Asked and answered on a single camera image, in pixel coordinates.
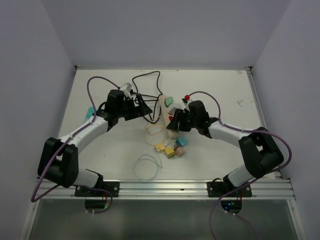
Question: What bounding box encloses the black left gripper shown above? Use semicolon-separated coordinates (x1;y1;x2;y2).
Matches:
116;93;152;121

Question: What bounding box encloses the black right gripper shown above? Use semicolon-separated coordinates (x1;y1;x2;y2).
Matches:
166;108;199;132

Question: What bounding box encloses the beige power strip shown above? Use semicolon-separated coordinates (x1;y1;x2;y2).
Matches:
159;95;179;139

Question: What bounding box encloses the teal charger plug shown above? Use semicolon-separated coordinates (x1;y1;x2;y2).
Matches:
175;136;188;147

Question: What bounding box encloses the yellow charger plug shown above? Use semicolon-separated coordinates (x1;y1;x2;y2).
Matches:
154;142;166;153
164;146;176;159

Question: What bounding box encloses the pink charger plug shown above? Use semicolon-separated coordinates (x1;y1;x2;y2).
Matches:
174;146;185;158

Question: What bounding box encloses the teal triangular power socket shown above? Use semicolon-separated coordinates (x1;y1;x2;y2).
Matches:
84;106;95;122

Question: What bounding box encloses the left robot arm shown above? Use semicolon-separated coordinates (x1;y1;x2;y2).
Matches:
37;89;153;197

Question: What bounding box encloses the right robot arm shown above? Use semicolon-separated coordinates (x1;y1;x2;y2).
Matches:
166;100;284;197

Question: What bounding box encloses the green charger on beige strip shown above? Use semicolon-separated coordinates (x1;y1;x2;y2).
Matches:
164;96;174;108

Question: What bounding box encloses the yellow thin cable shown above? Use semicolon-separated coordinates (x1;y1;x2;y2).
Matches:
144;115;169;146

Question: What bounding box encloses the black power cord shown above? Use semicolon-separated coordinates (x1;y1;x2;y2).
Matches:
131;70;166;125

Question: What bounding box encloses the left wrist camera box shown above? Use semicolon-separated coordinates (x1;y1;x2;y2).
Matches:
119;82;132;98

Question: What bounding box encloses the right wrist camera red mount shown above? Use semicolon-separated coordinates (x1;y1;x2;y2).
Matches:
182;94;190;104

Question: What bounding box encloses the light teal thin cable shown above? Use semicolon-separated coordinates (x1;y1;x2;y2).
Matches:
133;142;188;181

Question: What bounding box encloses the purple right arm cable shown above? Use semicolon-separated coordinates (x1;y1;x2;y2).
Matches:
188;90;293;240

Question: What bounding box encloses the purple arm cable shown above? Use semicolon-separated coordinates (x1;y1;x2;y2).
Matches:
30;76;123;215
188;90;293;240

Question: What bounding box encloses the aluminium table edge rail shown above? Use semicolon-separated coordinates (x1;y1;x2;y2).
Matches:
32;66;298;201

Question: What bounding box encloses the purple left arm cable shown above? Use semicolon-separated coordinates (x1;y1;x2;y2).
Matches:
30;76;123;215

